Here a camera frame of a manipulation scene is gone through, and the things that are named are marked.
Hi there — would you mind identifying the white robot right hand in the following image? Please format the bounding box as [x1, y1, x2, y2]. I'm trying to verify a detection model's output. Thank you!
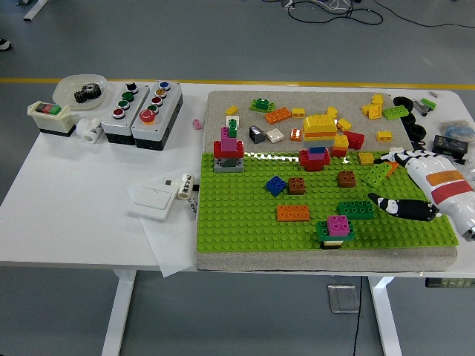
[367, 149, 475, 242]

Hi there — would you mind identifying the white pipe tee fitting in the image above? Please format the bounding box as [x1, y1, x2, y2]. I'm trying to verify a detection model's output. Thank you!
[76, 117, 105, 144]

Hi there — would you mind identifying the long black floor cable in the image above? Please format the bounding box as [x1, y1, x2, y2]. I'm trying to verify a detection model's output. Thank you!
[373, 0, 475, 29]

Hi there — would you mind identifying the magenta 2x2 brick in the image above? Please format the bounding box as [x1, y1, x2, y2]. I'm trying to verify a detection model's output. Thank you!
[326, 214, 353, 237]

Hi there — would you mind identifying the plastic bag with blue part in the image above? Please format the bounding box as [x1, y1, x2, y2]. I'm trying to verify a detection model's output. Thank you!
[439, 119, 475, 144]

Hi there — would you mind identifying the looped black floor cable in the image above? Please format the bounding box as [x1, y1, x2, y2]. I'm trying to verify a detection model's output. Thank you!
[287, 0, 384, 25]

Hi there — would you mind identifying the red slope brick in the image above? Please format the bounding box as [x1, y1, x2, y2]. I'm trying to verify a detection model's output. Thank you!
[343, 130, 366, 151]

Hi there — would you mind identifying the lime green 2x3 brick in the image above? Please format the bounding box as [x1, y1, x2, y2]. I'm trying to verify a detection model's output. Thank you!
[382, 105, 410, 122]

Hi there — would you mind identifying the red rounded brick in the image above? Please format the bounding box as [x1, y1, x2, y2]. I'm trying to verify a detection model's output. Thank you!
[298, 148, 331, 172]

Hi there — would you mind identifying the white printed label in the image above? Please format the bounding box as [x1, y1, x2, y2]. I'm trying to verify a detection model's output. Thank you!
[184, 196, 200, 220]

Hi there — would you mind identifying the translucent white plastic dish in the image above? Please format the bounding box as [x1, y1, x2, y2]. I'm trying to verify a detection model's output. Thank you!
[53, 73, 109, 111]

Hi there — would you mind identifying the grey-brown foam mat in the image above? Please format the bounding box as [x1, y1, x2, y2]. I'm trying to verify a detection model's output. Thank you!
[195, 90, 459, 274]

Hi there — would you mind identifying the white floor cable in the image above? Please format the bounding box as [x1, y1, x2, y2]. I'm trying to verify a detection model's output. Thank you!
[315, 0, 354, 11]

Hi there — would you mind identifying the white table leg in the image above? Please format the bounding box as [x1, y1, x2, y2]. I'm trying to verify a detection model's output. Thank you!
[368, 276, 404, 356]
[100, 269, 137, 356]

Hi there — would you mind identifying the thin black hanging cable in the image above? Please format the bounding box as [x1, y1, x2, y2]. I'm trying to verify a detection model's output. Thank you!
[352, 276, 364, 356]

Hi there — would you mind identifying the beige red-green switch box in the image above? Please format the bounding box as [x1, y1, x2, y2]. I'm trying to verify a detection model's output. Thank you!
[27, 102, 77, 138]

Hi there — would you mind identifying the green brick on lime plate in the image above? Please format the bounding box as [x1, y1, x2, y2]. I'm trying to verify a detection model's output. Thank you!
[249, 98, 275, 113]

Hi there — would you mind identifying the yellow upturned 2x2 brick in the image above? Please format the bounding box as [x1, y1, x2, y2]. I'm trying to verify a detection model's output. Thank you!
[361, 103, 383, 121]

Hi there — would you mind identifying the white wall switch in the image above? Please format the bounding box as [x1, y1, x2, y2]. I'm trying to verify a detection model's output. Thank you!
[127, 184, 178, 222]

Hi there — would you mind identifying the green studded baseplate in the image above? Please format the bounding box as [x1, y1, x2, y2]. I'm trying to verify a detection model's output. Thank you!
[195, 150, 460, 254]

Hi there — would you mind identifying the white paper sheet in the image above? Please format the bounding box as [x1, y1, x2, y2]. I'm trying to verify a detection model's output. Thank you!
[125, 177, 201, 278]

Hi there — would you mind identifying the metal floor outlet box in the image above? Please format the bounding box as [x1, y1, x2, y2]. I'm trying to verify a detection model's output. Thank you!
[327, 284, 361, 315]

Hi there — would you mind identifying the labelled white pipe tee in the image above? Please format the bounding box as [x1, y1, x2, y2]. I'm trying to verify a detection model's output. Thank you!
[166, 172, 197, 202]

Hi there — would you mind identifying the grey base brick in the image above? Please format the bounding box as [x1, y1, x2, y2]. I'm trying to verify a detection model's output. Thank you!
[214, 156, 245, 174]

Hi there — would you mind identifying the brown 2x2 brick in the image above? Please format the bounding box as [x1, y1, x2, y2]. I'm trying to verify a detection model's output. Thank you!
[287, 177, 307, 196]
[337, 171, 357, 188]

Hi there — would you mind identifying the table height control panel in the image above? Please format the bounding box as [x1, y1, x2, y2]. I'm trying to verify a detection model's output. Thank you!
[425, 277, 475, 289]

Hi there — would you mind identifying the red wide brick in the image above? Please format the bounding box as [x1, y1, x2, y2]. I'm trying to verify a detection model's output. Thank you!
[213, 139, 246, 159]

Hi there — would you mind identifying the black metal gear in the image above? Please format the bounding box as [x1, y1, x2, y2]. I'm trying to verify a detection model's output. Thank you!
[73, 84, 103, 104]

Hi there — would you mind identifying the grey metal frame foot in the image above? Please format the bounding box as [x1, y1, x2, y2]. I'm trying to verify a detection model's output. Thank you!
[22, 0, 49, 22]

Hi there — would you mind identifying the grey four-button control box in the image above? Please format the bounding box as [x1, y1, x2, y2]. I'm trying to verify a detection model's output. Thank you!
[102, 82, 149, 145]

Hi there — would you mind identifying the lime green 2x4 plate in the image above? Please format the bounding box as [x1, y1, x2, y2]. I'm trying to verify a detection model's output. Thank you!
[361, 162, 393, 188]

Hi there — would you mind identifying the blue 2x2 brick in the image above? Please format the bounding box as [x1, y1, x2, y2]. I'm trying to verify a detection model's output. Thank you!
[265, 175, 287, 197]

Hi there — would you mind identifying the black digital meter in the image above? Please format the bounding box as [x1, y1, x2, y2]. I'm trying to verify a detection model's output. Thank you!
[431, 134, 469, 164]

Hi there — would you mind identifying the yellow orange brick stack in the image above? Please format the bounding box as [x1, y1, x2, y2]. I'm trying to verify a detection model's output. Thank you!
[301, 113, 338, 149]

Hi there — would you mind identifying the orange 2x4 brick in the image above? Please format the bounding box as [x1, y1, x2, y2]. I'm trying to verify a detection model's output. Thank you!
[276, 205, 310, 223]
[264, 108, 293, 125]

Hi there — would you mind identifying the dark green 2x4 brick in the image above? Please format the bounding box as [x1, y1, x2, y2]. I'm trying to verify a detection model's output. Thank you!
[337, 200, 375, 220]
[316, 220, 356, 242]

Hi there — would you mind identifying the pink tall brick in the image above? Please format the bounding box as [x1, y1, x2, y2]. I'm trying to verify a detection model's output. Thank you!
[220, 126, 238, 151]

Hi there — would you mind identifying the grey emergency-stop button box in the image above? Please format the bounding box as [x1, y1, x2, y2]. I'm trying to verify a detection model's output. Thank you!
[131, 81, 184, 151]

